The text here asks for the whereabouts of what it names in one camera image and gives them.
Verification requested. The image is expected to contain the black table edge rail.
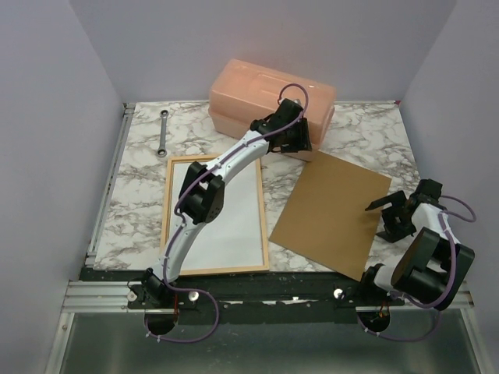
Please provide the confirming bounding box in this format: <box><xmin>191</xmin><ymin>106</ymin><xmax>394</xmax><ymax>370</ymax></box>
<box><xmin>80</xmin><ymin>268</ymin><xmax>391</xmax><ymax>325</ymax></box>

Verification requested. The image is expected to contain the photo print with window scene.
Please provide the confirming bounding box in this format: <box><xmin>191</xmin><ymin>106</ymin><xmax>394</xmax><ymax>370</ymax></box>
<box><xmin>166</xmin><ymin>159</ymin><xmax>264</xmax><ymax>273</ymax></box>

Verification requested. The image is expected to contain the aluminium side rail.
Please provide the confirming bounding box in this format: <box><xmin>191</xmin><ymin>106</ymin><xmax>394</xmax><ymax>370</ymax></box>
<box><xmin>84</xmin><ymin>103</ymin><xmax>136</xmax><ymax>267</ymax></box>

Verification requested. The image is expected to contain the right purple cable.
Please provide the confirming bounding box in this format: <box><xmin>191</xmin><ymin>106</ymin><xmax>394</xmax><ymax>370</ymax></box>
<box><xmin>356</xmin><ymin>194</ymin><xmax>477</xmax><ymax>343</ymax></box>

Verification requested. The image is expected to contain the translucent orange plastic box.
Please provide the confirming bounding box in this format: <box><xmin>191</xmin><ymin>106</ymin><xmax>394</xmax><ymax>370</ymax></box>
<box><xmin>208</xmin><ymin>59</ymin><xmax>337</xmax><ymax>161</ymax></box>

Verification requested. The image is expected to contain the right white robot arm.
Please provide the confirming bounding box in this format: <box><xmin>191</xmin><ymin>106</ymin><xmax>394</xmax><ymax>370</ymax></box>
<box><xmin>358</xmin><ymin>179</ymin><xmax>476</xmax><ymax>311</ymax></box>

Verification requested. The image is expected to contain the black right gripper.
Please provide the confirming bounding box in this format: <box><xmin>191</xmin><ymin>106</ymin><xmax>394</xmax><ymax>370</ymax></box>
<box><xmin>368</xmin><ymin>191</ymin><xmax>417</xmax><ymax>242</ymax></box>

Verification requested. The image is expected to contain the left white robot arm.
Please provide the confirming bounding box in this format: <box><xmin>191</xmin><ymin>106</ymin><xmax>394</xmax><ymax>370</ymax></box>
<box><xmin>141</xmin><ymin>98</ymin><xmax>311</xmax><ymax>308</ymax></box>

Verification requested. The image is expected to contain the brown frame backing board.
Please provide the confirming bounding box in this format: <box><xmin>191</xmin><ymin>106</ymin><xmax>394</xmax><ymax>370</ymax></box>
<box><xmin>270</xmin><ymin>152</ymin><xmax>391</xmax><ymax>281</ymax></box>

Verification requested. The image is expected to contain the silver ratchet wrench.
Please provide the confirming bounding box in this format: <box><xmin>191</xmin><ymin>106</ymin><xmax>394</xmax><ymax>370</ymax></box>
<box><xmin>157</xmin><ymin>110</ymin><xmax>169</xmax><ymax>157</ymax></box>

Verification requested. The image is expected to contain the light wooden picture frame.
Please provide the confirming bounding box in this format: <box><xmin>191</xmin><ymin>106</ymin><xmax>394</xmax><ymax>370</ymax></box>
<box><xmin>159</xmin><ymin>153</ymin><xmax>271</xmax><ymax>277</ymax></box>

